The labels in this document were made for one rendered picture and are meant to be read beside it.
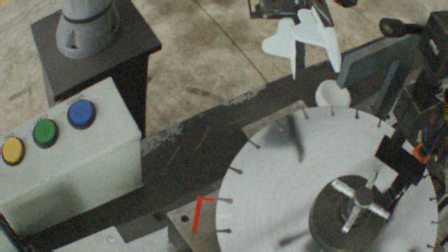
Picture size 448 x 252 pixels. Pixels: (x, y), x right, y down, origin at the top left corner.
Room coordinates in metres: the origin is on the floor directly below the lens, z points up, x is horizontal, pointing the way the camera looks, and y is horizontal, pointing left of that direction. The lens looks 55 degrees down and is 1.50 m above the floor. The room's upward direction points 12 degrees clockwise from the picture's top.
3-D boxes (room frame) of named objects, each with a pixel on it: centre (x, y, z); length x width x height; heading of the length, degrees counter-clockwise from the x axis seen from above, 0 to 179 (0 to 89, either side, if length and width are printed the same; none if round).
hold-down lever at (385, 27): (0.35, -0.17, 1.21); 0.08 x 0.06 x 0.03; 132
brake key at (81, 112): (0.38, 0.20, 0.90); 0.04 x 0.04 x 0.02
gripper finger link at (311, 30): (0.45, -0.08, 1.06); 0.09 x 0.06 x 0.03; 23
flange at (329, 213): (0.29, -0.17, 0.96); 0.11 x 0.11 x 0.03
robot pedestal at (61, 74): (0.68, 0.32, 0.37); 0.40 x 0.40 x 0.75; 42
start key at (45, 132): (0.34, 0.25, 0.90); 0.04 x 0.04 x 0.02
